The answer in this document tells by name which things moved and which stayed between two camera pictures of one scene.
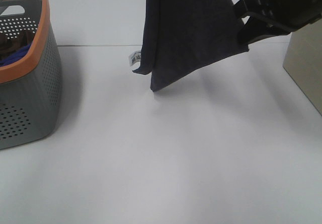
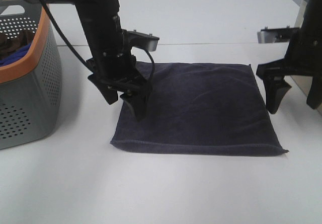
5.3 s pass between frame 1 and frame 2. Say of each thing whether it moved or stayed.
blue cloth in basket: stayed
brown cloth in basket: stayed
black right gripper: moved
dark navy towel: moved
